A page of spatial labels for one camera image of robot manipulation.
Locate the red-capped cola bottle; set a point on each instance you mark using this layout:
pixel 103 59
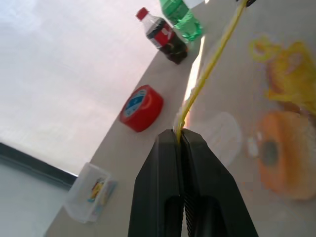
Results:
pixel 163 37

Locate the dark window frame post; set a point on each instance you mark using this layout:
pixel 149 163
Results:
pixel 37 165

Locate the clear plastic box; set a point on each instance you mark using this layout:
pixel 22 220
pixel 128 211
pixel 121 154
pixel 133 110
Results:
pixel 81 197

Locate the green plastic soda bottle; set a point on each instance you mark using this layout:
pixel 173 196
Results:
pixel 184 17

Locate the red tape roll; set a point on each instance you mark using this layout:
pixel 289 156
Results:
pixel 145 113

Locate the small white round piece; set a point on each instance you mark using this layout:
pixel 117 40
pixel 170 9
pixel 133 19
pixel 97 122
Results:
pixel 222 138

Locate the clear yellow-zip plastic bag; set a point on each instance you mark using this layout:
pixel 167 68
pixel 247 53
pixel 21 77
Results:
pixel 212 64

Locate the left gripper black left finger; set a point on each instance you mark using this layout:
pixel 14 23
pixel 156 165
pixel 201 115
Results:
pixel 153 187

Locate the orange toy hotdog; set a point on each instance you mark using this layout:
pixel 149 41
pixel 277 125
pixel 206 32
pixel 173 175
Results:
pixel 291 172

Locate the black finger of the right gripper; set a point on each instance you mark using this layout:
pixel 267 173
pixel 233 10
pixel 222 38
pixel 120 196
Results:
pixel 249 2

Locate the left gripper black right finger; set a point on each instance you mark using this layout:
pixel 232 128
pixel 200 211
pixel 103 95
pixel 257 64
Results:
pixel 212 192

